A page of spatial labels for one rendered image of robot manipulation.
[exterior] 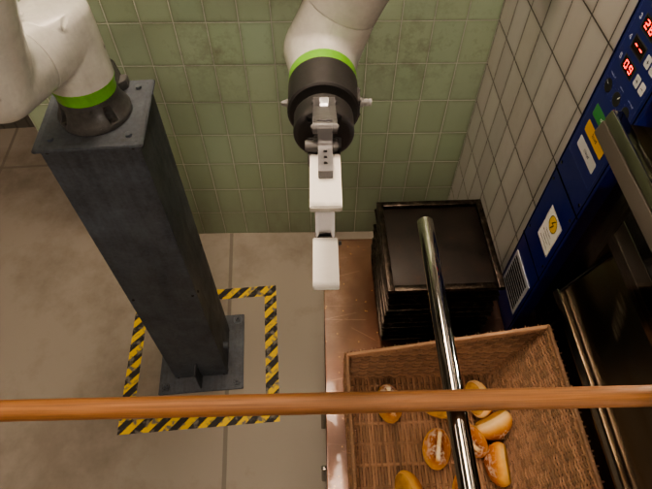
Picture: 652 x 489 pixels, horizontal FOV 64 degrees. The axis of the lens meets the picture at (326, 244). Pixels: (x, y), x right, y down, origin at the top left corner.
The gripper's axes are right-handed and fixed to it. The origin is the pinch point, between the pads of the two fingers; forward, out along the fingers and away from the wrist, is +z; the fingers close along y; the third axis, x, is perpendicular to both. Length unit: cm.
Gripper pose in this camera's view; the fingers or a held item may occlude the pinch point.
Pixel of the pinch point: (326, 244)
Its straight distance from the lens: 53.3
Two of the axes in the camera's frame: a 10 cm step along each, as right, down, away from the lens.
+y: 0.0, 6.0, 8.0
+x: -10.0, 0.1, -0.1
